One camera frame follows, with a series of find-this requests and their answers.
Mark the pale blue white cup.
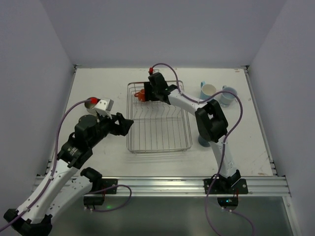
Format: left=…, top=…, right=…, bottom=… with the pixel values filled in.
left=219, top=85, right=238, bottom=107

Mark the black controller box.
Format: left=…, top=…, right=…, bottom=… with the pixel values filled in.
left=83, top=195, right=105, bottom=209
left=217, top=197, right=239, bottom=210

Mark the orange cup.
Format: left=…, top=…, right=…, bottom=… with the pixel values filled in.
left=134, top=89, right=146, bottom=102

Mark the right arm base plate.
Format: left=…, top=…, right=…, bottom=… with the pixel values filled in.
left=203, top=174, right=249, bottom=195

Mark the right black controller box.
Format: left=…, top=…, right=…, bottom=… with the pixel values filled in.
left=217, top=197, right=239, bottom=210

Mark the wire dish rack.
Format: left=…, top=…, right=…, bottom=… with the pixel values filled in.
left=126, top=82, right=192, bottom=154

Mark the left black controller box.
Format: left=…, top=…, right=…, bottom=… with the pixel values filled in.
left=83, top=195, right=105, bottom=209

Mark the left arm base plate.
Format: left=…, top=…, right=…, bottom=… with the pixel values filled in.
left=97, top=178, right=118, bottom=195

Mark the cream brown cup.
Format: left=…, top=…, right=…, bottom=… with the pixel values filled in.
left=84, top=97, right=99, bottom=115

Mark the dark blue mug front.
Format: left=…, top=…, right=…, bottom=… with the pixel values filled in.
left=198, top=135, right=211, bottom=148

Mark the light blue faceted mug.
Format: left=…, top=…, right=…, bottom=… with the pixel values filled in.
left=199, top=81, right=217, bottom=102

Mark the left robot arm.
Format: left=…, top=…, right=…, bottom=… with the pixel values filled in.
left=4, top=113, right=134, bottom=236

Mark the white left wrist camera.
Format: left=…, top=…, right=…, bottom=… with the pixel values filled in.
left=94, top=98, right=114, bottom=118

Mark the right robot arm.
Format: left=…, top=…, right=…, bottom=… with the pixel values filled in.
left=145, top=72, right=241, bottom=194

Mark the aluminium mounting rail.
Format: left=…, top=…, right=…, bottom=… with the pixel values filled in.
left=31, top=175, right=291, bottom=197

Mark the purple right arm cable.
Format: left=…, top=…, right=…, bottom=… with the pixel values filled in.
left=147, top=63, right=258, bottom=236

